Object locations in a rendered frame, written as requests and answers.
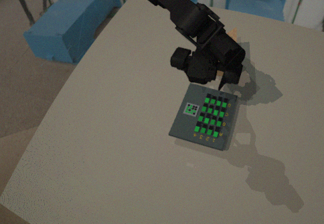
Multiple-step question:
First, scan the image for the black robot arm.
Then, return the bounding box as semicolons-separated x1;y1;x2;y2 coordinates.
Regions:
148;0;246;84

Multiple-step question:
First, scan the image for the dark grey switch panel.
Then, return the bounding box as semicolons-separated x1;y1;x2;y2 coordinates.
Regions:
169;83;238;151

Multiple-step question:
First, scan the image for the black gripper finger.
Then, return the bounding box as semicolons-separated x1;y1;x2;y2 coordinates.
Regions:
178;64;189;74
218;75;231;90

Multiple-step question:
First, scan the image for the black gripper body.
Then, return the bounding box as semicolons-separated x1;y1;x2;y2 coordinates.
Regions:
170;47;243;84

